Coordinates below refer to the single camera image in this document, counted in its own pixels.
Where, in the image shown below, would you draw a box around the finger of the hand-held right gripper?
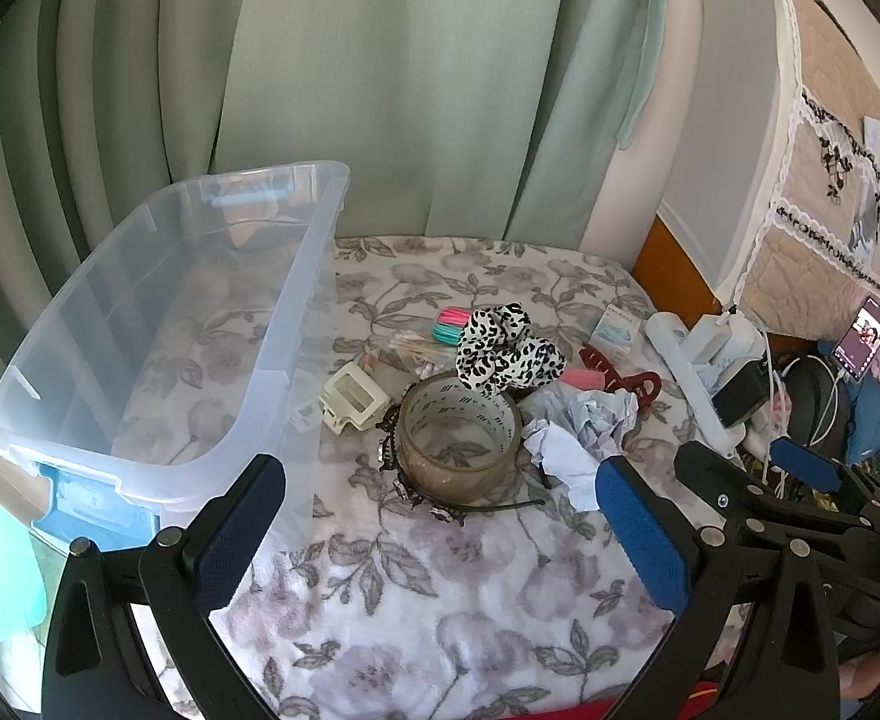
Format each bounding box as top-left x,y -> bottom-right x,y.
770,439 -> 880,515
674,441 -> 786,522

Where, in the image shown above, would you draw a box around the white paper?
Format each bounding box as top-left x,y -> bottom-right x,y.
521,384 -> 639,512

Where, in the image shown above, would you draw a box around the white headboard panel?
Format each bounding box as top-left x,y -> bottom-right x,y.
657,0 -> 801,308

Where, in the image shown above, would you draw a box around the black round case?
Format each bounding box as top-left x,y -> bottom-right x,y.
785,356 -> 853,458

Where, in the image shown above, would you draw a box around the black power adapter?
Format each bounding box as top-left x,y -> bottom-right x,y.
711,360 -> 774,428

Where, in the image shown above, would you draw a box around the clear packing tape roll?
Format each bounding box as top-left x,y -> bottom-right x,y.
397,373 -> 523,505

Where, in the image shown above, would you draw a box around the dark red hair claw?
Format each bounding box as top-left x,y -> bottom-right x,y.
581,343 -> 663,397

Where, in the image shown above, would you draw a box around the white power strip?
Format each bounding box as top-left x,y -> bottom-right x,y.
645,313 -> 748,451

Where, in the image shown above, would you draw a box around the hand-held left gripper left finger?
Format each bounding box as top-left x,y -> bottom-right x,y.
41,454 -> 291,720

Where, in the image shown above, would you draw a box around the clear plastic storage bin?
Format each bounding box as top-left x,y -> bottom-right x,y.
0,160 -> 352,552

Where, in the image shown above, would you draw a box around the pink teal hair tie pack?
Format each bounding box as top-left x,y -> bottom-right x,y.
429,305 -> 474,346

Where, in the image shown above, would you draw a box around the light blue hanging cloth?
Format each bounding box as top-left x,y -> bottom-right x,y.
618,0 -> 673,151

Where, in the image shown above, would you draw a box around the beige quilted lace-trimmed cover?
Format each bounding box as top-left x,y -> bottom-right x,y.
740,0 -> 880,293

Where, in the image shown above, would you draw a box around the pale green curtain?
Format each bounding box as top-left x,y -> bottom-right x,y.
0,0 -> 673,466

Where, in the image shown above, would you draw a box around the black beaded headband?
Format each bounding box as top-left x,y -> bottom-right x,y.
374,390 -> 547,524

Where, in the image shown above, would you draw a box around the small white blue box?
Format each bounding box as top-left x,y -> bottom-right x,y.
590,307 -> 642,355

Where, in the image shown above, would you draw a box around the cream square hair claw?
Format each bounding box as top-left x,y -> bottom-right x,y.
323,360 -> 394,434

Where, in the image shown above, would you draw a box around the bag of cotton swabs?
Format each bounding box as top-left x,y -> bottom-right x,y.
365,326 -> 459,383

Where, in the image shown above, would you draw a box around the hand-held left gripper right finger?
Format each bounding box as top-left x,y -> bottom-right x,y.
593,454 -> 842,720

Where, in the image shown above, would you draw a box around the smartphone with lit screen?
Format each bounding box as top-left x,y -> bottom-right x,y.
833,295 -> 880,380

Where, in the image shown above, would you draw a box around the grey floral blanket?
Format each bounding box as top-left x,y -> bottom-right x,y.
117,236 -> 756,720

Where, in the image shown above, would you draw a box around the black white spotted scrunchie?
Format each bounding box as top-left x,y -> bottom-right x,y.
455,301 -> 567,397

